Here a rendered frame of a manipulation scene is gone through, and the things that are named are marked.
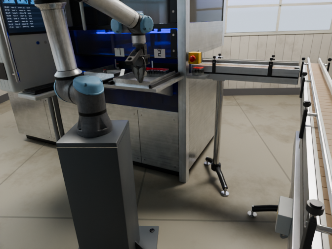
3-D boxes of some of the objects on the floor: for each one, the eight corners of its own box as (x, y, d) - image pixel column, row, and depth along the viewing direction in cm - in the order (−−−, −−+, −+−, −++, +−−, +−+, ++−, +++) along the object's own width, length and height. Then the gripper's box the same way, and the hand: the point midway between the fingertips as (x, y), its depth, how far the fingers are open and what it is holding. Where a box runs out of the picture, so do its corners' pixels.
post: (182, 177, 211) (179, -160, 131) (188, 179, 209) (190, -164, 128) (179, 181, 206) (174, -168, 125) (186, 183, 203) (185, -172, 123)
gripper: (150, 43, 138) (152, 81, 146) (136, 42, 142) (139, 80, 150) (142, 44, 131) (145, 84, 139) (128, 44, 134) (131, 83, 143)
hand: (139, 81), depth 141 cm, fingers closed
